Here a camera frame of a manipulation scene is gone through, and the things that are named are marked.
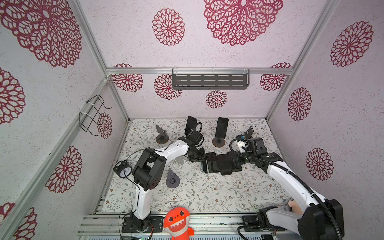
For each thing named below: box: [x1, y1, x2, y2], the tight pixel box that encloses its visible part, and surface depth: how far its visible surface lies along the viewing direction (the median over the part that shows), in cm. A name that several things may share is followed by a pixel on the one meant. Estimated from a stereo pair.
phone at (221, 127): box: [215, 117, 229, 139], surface depth 100 cm
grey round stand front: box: [166, 167, 181, 188], surface depth 89 cm
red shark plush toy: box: [163, 207, 195, 240], surface depth 69 cm
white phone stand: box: [173, 155, 191, 174], surface depth 94 cm
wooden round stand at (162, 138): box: [156, 125, 169, 144], surface depth 108 cm
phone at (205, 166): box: [202, 160, 209, 174], surface depth 95 cm
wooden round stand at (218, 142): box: [212, 137, 226, 148], surface depth 108 cm
